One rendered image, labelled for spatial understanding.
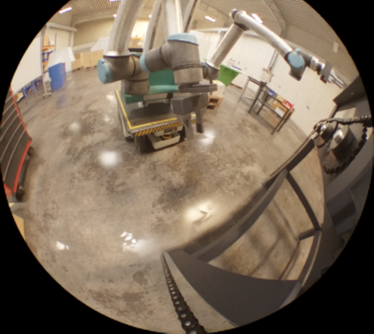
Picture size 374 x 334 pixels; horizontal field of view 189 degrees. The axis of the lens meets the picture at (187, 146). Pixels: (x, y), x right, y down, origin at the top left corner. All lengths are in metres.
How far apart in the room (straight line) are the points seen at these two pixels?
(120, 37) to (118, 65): 0.15
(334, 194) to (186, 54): 0.41
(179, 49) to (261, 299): 0.50
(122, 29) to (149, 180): 0.97
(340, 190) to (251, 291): 0.17
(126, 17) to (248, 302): 0.82
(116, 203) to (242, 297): 0.84
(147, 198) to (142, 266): 0.50
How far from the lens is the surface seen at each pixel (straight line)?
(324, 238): 0.25
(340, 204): 0.20
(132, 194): 0.88
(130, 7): 0.64
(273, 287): 0.19
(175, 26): 0.58
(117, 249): 0.87
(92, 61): 7.87
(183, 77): 0.34
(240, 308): 0.19
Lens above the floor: 0.81
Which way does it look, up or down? 44 degrees down
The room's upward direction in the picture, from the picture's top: 19 degrees clockwise
